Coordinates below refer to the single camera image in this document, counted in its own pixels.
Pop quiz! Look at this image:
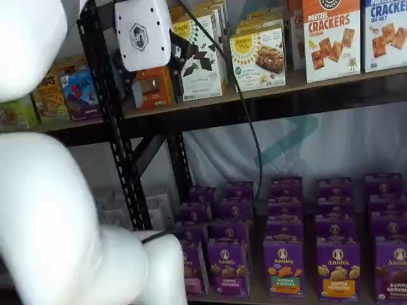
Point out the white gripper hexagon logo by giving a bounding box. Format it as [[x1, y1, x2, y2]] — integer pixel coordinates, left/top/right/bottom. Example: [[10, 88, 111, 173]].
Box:
[[109, 0, 191, 109]]

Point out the purple Annie's box pink patch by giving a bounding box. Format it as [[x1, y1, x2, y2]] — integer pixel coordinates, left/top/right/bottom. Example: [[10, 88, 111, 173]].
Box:
[[181, 240, 210, 295], [179, 201, 213, 226], [189, 186, 219, 207], [173, 222, 209, 249]]

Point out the orange Revival snack box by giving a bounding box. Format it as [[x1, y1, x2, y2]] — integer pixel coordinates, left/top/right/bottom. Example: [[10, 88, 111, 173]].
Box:
[[135, 66, 176, 111]]

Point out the Simple Mills sweet thins box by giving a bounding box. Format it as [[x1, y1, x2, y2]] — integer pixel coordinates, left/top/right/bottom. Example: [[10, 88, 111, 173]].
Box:
[[197, 0, 230, 10], [186, 3, 229, 86], [171, 14, 225, 102]]

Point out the blue Zbar snack box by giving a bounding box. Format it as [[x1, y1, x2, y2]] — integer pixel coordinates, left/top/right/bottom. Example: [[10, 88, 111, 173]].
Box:
[[60, 68, 103, 122]]

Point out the orange Bobo's snack box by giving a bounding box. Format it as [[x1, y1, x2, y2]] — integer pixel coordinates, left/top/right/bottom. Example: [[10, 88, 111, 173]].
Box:
[[31, 68, 70, 123], [55, 55, 88, 76]]

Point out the yellow Simple Mills bar box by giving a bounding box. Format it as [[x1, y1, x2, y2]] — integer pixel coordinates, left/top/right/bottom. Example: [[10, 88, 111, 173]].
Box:
[[241, 9, 284, 22], [234, 18, 285, 35], [229, 27, 287, 93]]

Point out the white paper snack box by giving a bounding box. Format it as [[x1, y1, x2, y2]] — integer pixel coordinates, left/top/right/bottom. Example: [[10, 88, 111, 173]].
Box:
[[143, 190, 174, 230], [92, 187, 134, 230]]

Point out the green Bobo's snack box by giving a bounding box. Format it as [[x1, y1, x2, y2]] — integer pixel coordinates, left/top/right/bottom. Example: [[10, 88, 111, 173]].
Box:
[[0, 95, 38, 132]]

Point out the purple Annie's box green patch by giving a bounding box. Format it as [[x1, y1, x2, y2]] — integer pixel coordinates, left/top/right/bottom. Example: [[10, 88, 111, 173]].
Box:
[[268, 198, 303, 222], [263, 240, 306, 299], [271, 177, 303, 201], [266, 219, 305, 244]]

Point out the orange cheddar pretzel crackers box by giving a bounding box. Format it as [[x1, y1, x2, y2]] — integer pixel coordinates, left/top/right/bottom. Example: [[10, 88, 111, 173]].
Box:
[[301, 0, 362, 84]]

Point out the purple Annie's box pink label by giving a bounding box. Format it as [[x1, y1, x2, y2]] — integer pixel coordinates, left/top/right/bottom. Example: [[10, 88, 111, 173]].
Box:
[[207, 238, 251, 299]]

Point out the purple Annie's box yellow patch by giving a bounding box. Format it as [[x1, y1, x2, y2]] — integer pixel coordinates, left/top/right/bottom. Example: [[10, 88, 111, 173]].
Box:
[[315, 215, 357, 247], [317, 196, 356, 219], [317, 177, 354, 200], [317, 243, 362, 302]]

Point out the blue sea salt crackers box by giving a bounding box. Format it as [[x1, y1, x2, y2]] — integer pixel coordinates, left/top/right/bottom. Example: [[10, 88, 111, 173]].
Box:
[[362, 0, 407, 74]]

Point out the purple Annie's box brown patch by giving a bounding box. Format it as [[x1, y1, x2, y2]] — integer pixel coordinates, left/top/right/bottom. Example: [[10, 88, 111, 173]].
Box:
[[375, 235, 407, 302], [368, 193, 407, 215], [370, 212, 407, 240], [364, 173, 404, 196]]

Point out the black metal shelving rack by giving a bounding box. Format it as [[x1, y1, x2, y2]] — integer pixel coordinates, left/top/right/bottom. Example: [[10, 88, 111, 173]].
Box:
[[41, 123, 115, 150], [76, 0, 407, 305]]

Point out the white backdrop sheet teal logo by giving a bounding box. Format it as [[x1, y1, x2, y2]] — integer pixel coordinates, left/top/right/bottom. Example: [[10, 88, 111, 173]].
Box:
[[181, 101, 407, 229]]

